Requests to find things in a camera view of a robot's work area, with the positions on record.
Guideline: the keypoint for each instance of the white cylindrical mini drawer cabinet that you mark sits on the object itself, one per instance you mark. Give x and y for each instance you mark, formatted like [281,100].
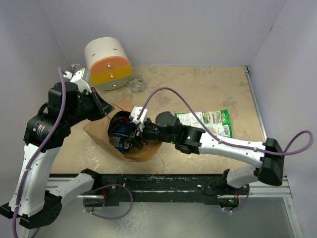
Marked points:
[107,63]

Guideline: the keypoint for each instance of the brown paper bag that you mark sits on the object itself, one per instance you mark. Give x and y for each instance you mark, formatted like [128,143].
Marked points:
[98,131]

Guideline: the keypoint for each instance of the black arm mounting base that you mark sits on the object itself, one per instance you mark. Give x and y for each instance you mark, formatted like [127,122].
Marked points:
[209,189]

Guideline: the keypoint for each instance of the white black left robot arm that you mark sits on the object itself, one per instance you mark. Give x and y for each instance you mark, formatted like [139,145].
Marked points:
[33,203]

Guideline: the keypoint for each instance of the green white snack packet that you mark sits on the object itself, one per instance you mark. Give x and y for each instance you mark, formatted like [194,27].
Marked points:
[218,122]

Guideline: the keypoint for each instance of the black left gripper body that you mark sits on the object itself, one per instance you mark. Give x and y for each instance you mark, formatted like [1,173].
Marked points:
[89,108]

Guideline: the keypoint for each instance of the dark blue snack packet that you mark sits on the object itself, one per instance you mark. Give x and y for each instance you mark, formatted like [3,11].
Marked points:
[120,142]

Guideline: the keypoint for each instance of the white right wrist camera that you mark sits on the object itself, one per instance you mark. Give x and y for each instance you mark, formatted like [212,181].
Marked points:
[139,116]

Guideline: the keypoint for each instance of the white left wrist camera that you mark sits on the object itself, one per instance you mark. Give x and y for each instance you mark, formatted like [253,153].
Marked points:
[80,78]

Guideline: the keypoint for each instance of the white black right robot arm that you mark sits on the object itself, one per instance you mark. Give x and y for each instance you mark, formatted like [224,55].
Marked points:
[262,163]

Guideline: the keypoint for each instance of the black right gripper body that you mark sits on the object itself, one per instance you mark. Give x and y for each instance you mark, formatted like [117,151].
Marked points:
[150,131]

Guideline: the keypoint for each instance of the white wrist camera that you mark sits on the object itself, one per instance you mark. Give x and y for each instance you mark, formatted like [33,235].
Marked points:
[80,78]
[139,116]

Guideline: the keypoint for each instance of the clear tape roll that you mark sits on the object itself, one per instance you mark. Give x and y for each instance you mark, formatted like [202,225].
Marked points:
[136,85]

